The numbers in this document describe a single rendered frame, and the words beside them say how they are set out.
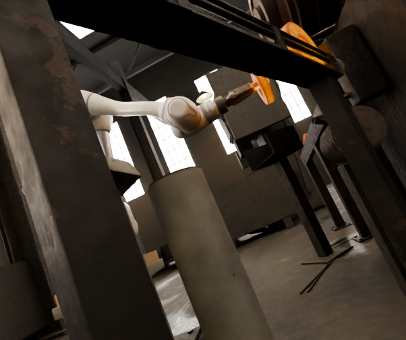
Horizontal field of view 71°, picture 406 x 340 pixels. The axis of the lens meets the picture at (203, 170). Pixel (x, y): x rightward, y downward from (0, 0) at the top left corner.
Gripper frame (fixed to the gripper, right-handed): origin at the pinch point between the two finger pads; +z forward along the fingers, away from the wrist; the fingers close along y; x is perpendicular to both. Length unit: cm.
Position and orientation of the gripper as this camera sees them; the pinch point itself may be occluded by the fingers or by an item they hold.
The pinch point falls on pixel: (259, 83)
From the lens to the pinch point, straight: 125.7
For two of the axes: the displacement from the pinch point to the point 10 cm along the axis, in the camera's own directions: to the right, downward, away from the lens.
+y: -2.1, -1.0, -9.7
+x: -4.4, -8.8, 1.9
